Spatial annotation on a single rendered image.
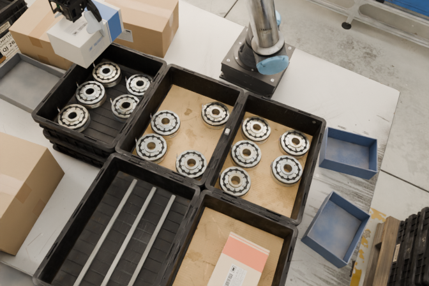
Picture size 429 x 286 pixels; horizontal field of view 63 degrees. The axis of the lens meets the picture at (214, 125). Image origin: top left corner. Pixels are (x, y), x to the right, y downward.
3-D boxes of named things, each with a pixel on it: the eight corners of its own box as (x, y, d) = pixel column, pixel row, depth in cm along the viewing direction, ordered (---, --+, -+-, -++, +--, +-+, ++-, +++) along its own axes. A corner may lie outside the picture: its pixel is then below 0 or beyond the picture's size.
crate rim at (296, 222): (244, 94, 126) (246, 89, 124) (325, 123, 122) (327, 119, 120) (202, 190, 105) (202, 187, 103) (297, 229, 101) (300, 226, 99)
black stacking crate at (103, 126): (102, 57, 141) (96, 37, 132) (168, 82, 137) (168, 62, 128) (41, 135, 121) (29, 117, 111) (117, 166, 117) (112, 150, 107)
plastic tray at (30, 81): (-14, 91, 141) (-20, 83, 137) (22, 59, 151) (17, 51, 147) (41, 119, 137) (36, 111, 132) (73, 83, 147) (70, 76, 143)
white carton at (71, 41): (94, 16, 120) (89, -5, 112) (124, 30, 118) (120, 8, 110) (55, 53, 110) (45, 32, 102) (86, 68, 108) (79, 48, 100)
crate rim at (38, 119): (97, 40, 133) (96, 35, 131) (168, 66, 129) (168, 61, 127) (30, 120, 113) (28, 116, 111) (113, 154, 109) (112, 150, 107)
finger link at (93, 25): (94, 46, 105) (73, 20, 99) (106, 34, 107) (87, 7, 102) (100, 45, 103) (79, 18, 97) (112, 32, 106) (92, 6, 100)
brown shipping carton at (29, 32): (60, 14, 168) (50, -16, 154) (102, 26, 166) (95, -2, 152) (23, 57, 152) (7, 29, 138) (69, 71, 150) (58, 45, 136)
